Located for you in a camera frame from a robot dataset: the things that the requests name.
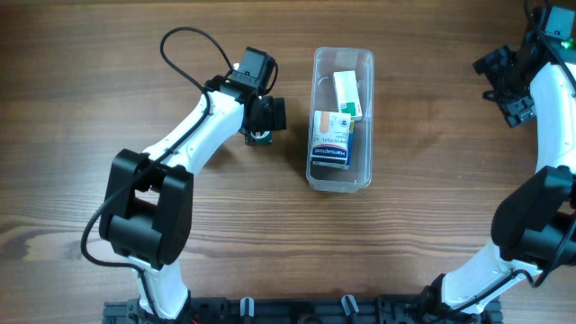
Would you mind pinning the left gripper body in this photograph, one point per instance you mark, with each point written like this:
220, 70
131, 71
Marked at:
272, 113

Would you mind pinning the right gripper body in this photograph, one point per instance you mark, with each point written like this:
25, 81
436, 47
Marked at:
502, 84

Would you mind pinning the dark green small box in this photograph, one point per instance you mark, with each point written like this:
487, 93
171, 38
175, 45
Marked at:
258, 138

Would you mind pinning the white Hansaplast plaster box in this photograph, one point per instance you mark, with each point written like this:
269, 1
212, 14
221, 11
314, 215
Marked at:
329, 139

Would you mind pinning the white green medicine box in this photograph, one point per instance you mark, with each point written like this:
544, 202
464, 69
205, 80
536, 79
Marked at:
347, 95

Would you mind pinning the blue medicine box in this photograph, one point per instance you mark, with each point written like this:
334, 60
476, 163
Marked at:
350, 142

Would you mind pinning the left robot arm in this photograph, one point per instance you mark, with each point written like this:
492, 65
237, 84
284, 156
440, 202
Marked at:
146, 214

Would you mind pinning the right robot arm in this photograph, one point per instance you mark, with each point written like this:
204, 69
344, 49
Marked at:
530, 236

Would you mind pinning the clear plastic container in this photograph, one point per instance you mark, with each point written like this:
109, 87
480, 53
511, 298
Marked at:
327, 61

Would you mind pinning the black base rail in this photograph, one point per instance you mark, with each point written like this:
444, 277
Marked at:
381, 309

